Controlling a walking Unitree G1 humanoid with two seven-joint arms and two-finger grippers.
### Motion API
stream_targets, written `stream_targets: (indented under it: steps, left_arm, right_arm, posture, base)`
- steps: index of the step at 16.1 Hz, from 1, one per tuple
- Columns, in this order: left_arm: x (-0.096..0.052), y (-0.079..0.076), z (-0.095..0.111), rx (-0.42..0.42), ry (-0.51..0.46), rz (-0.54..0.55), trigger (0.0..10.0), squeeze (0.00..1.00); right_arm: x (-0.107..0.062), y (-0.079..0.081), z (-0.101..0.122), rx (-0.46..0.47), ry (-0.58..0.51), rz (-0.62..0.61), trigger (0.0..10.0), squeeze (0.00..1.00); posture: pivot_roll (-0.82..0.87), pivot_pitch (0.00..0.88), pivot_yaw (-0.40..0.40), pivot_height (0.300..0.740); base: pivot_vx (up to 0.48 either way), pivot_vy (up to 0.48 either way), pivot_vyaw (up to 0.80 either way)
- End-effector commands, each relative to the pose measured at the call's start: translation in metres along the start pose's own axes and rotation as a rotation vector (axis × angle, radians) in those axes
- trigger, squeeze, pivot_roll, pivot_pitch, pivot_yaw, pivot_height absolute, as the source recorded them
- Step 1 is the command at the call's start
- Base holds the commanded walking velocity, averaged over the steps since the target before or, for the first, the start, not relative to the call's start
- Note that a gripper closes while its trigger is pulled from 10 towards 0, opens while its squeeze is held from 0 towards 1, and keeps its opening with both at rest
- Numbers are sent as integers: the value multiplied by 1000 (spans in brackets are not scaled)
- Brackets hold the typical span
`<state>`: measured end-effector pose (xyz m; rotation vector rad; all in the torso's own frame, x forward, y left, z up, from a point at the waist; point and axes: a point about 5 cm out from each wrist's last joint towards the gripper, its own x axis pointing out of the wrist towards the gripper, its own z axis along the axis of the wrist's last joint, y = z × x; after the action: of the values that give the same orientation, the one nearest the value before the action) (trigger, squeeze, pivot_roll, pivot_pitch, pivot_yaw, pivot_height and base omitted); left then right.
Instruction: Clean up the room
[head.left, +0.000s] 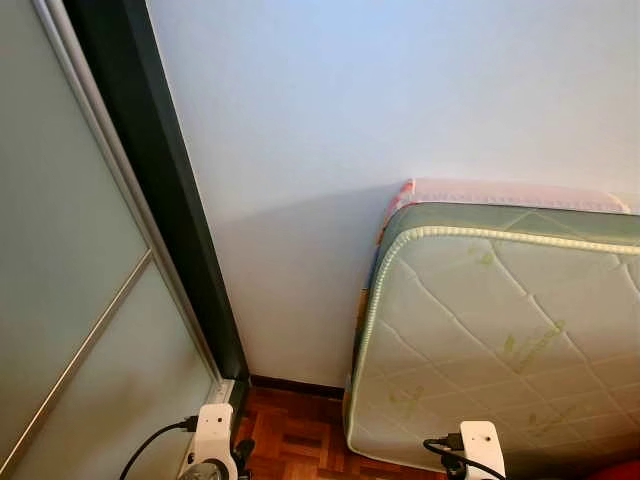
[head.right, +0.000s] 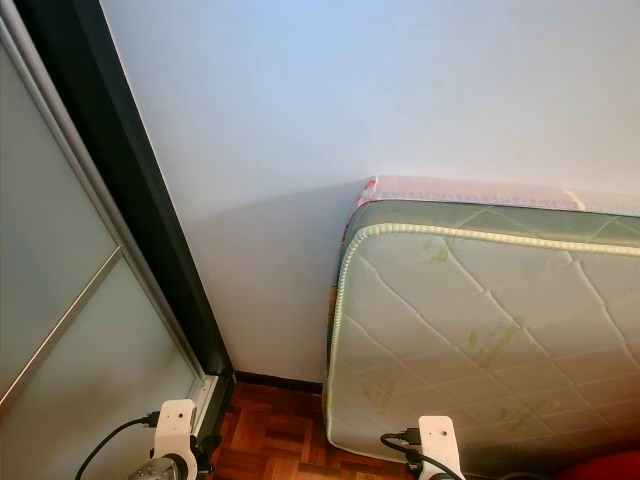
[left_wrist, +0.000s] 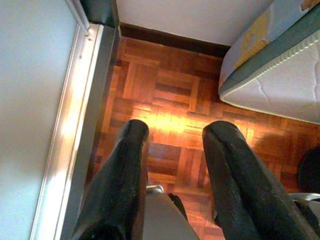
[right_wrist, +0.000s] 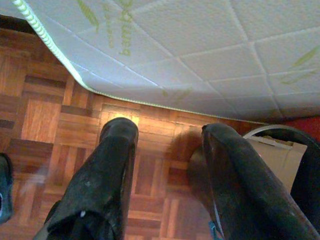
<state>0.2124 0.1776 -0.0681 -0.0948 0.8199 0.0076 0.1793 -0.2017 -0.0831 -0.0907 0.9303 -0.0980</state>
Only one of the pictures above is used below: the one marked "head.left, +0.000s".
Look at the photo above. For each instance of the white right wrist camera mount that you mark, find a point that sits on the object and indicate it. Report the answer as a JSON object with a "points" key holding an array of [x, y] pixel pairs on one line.
{"points": [[482, 445]]}

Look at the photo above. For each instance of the red folded cushion mattress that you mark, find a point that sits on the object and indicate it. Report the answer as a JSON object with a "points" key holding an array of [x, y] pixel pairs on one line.
{"points": [[620, 472]]}

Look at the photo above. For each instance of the frosted glass sliding door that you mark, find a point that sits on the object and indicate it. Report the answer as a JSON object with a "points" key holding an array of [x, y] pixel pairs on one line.
{"points": [[60, 200]]}

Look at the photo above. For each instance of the dark wardrobe frame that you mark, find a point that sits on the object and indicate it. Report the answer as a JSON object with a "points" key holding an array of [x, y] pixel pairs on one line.
{"points": [[150, 150]]}

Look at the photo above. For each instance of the dark skirting board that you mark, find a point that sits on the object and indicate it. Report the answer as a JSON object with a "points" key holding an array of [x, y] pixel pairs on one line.
{"points": [[300, 386]]}

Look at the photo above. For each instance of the quilted white green mattress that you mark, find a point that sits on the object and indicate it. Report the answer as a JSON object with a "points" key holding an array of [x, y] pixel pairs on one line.
{"points": [[480, 320]]}

